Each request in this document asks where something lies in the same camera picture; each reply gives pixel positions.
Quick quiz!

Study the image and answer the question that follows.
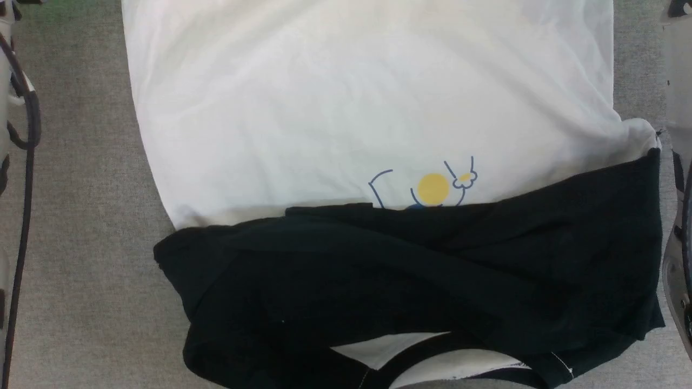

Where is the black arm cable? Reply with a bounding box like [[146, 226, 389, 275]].
[[0, 31, 43, 389], [672, 149, 692, 260]]

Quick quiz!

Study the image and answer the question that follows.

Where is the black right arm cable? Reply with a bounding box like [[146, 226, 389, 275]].
[[672, 149, 692, 260]]

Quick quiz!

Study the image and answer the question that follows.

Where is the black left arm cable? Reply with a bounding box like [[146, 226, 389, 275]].
[[0, 31, 43, 389]]

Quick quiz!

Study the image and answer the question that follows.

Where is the white and black t-shirt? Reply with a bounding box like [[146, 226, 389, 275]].
[[121, 0, 667, 389]]

